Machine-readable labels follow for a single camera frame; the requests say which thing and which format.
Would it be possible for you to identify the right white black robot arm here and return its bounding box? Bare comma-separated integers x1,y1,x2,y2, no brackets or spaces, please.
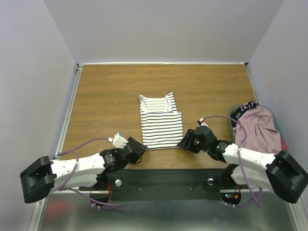
177,125,308,204

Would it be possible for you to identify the aluminium frame rail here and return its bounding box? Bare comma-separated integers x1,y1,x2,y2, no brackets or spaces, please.
69,167,300,193

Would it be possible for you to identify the pink tank top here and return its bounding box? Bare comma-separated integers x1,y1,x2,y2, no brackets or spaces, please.
231,106,282,154

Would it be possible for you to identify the teal laundry basket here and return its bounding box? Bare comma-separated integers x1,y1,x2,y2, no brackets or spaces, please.
227,104,291,154

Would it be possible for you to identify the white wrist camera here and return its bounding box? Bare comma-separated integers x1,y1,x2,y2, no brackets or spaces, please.
107,131,128,148
197,118,209,127

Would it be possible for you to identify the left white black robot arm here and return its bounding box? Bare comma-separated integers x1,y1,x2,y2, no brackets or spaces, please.
20,135,148,204

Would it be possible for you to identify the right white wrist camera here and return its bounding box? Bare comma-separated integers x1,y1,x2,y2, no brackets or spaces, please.
197,118,209,127

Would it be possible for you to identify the navy patterned garment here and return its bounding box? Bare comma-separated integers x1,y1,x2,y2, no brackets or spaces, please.
229,101,259,121

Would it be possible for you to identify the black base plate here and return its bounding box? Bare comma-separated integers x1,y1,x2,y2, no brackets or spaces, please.
79,167,236,201

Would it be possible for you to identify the black white striped tank top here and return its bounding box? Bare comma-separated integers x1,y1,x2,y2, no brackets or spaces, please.
139,92,183,150

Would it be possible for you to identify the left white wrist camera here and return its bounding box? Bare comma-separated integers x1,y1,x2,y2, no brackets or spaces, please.
107,131,128,148

